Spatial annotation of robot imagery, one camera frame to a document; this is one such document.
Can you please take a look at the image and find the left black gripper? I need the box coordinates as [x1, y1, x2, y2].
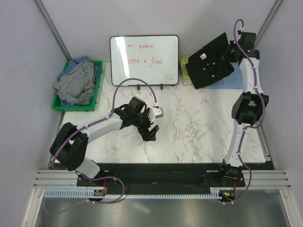
[132, 108, 159, 141]

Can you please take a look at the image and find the black long sleeve shirt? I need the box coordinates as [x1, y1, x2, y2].
[185, 33, 234, 89]

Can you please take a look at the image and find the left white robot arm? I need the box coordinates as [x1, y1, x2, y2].
[50, 97, 164, 186]

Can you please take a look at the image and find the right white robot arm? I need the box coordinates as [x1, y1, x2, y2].
[217, 31, 269, 186]

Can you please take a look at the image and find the folded light blue shirt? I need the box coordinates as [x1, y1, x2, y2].
[204, 63, 243, 89]

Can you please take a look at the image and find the green treehouse book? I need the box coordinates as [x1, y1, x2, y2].
[179, 57, 193, 86]

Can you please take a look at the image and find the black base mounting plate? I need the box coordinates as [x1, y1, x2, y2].
[77, 163, 245, 193]

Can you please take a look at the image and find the white whiteboard with red writing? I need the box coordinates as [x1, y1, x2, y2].
[110, 35, 179, 86]

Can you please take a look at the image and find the grey crumpled shirt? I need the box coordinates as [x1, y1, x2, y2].
[53, 61, 96, 105]

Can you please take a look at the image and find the green plastic bin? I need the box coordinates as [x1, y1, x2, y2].
[52, 61, 103, 112]

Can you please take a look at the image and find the blue checked shirt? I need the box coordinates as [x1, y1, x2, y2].
[57, 56, 100, 107]

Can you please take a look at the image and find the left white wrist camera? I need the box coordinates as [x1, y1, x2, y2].
[149, 106, 164, 122]

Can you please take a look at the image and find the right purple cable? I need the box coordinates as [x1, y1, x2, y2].
[213, 19, 266, 205]

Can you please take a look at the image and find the light blue cable duct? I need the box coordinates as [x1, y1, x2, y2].
[43, 187, 235, 199]

